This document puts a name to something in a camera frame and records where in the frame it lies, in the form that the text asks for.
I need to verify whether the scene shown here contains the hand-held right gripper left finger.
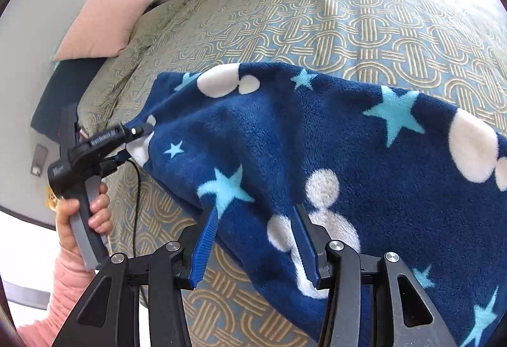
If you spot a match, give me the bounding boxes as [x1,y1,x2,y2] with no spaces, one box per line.
[51,208,219,347]

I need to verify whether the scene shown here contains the bed with patterned green bedspread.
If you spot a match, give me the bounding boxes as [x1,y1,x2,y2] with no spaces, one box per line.
[77,0,507,347]

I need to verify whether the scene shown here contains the dark blue headboard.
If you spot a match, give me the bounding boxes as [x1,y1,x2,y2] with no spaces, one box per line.
[31,0,159,140]

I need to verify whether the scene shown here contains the blue star print fleece pants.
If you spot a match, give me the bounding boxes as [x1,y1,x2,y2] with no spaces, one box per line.
[126,63,507,347]

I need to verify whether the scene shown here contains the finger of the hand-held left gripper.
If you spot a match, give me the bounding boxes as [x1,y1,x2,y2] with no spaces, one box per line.
[102,151,135,174]
[121,123,154,138]

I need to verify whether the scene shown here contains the person's left hand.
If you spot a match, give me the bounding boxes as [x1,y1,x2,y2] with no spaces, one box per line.
[55,181,113,253]

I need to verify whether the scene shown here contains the pink pillow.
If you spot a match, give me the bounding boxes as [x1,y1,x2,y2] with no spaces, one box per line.
[53,0,154,62]

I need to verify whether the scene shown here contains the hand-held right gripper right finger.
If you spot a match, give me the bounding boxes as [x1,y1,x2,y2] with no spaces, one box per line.
[291,205,456,347]

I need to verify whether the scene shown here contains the person's left forearm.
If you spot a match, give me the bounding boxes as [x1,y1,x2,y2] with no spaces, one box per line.
[18,246,106,347]

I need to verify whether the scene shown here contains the black cable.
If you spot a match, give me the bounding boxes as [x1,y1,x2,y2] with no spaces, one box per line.
[125,159,142,258]

